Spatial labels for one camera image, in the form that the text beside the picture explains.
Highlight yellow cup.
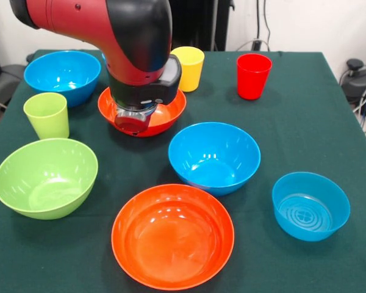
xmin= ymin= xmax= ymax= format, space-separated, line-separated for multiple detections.
xmin=170 ymin=46 xmax=206 ymax=93

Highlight green bowl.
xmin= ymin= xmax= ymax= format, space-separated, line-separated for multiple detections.
xmin=0 ymin=137 xmax=99 ymax=220

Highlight black wall cables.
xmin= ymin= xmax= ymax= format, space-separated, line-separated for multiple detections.
xmin=251 ymin=0 xmax=271 ymax=51

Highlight lime green cup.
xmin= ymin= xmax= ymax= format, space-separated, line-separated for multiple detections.
xmin=23 ymin=92 xmax=70 ymax=140

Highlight red cup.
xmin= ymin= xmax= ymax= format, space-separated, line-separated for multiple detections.
xmin=236 ymin=54 xmax=273 ymax=101

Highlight large blue bowl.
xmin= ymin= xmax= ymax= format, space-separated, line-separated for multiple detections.
xmin=23 ymin=50 xmax=102 ymax=108
xmin=168 ymin=121 xmax=262 ymax=197

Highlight dark green tablecloth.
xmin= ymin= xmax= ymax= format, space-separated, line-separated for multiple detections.
xmin=0 ymin=49 xmax=366 ymax=293

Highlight orange bowl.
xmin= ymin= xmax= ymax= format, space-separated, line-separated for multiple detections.
xmin=110 ymin=183 xmax=235 ymax=291
xmin=97 ymin=87 xmax=187 ymax=138

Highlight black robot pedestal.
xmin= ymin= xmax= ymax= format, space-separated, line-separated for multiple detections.
xmin=170 ymin=0 xmax=235 ymax=52

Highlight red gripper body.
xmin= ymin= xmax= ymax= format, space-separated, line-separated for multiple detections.
xmin=114 ymin=112 xmax=153 ymax=136

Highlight small blue bowl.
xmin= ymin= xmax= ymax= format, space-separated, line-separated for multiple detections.
xmin=271 ymin=172 xmax=351 ymax=242

